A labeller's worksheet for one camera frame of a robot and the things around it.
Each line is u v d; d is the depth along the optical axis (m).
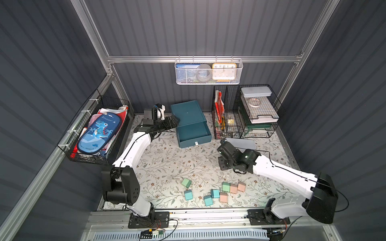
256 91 1.05
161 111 0.78
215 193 0.81
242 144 0.99
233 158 0.60
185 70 0.83
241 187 0.83
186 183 0.84
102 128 0.67
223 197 0.79
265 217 0.66
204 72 0.90
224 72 0.88
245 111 1.05
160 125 0.72
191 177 0.88
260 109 0.96
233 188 0.83
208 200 0.79
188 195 0.80
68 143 0.60
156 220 0.73
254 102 0.99
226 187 0.83
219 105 1.15
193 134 0.89
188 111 0.92
